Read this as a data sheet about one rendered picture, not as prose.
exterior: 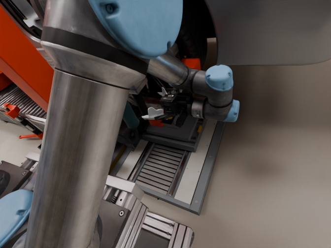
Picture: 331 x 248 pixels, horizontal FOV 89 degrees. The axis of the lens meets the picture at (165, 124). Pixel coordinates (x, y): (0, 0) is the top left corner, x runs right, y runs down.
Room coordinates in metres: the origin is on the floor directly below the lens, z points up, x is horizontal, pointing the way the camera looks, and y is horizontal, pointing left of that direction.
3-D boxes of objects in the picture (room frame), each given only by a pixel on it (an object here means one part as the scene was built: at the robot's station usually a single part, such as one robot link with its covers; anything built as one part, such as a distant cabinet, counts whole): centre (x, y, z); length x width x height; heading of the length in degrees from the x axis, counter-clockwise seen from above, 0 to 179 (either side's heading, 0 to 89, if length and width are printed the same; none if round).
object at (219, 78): (0.40, -0.18, 0.95); 0.11 x 0.08 x 0.11; 35
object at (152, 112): (0.51, 0.03, 0.85); 0.09 x 0.03 x 0.06; 85
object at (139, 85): (0.64, 0.05, 0.93); 0.09 x 0.05 x 0.05; 139
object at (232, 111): (0.39, -0.20, 0.85); 0.11 x 0.08 x 0.09; 49
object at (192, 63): (0.70, -0.20, 0.85); 0.09 x 0.08 x 0.07; 49
